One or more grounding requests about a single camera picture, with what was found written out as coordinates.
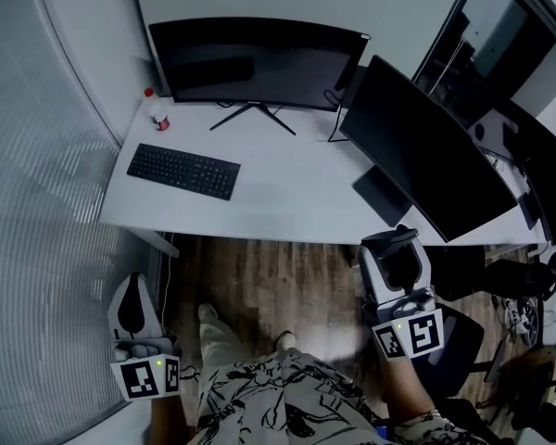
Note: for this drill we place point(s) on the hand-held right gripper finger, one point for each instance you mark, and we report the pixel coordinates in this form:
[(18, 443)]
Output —
[(425, 271), (371, 278)]

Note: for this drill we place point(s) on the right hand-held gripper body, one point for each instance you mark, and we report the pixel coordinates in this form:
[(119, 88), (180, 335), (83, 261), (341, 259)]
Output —
[(421, 334)]

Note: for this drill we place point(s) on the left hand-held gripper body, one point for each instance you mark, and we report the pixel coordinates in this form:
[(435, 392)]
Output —
[(143, 378)]

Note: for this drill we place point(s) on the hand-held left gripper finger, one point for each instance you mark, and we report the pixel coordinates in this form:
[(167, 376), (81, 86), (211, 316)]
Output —
[(153, 322), (115, 318)]

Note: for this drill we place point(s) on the black keyboard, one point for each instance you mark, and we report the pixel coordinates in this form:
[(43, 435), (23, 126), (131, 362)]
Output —
[(183, 172)]

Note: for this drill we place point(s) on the person's right forearm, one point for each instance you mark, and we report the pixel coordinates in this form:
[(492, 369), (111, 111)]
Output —
[(405, 387)]

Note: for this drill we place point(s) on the person's left forearm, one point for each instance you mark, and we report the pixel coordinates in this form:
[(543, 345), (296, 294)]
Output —
[(169, 415)]

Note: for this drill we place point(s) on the person's left shoe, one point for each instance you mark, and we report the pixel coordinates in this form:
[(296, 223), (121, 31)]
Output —
[(208, 313)]

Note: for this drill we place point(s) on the person's shoe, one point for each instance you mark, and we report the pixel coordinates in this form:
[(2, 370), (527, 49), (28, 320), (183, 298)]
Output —
[(208, 313), (286, 340)]

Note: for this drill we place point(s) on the beige trousers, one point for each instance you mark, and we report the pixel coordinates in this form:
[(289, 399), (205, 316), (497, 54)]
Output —
[(220, 341)]

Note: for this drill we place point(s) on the white desk leg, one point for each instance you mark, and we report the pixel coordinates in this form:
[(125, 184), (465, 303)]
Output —
[(157, 243)]

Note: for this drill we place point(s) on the person's right shoe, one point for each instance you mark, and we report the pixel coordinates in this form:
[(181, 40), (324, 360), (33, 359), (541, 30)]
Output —
[(286, 340)]

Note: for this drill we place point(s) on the large black monitor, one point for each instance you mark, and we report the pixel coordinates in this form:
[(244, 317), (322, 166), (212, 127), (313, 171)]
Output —
[(426, 156)]

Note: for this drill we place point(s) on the patterned grey shirt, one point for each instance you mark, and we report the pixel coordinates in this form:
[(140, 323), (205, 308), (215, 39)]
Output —
[(282, 401)]

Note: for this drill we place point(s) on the clear bottle with red cap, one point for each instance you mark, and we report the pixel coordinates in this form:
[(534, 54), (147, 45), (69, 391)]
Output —
[(159, 116)]

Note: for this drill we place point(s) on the dark window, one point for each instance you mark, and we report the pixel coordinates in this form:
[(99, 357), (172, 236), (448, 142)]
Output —
[(486, 40)]

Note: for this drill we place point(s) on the curved black monitor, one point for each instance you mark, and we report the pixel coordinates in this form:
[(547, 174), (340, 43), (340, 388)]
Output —
[(259, 63)]

